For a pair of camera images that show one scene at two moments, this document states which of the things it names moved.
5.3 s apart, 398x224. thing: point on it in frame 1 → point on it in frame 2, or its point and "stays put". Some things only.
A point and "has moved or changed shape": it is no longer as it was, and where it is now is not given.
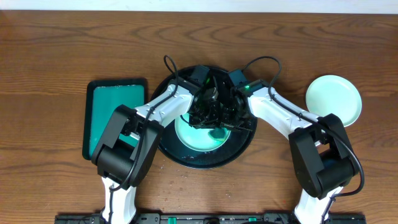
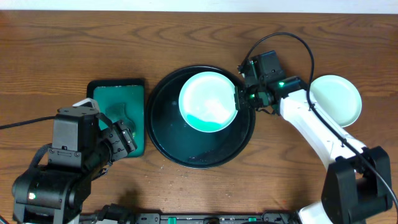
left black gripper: [204, 117] → [121, 140]
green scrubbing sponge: [219, 134] has moved or changed shape
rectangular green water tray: [103, 98] stays put
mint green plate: [196, 139] has moved or changed shape
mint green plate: [332, 94] stays put
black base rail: [209, 218] stays put
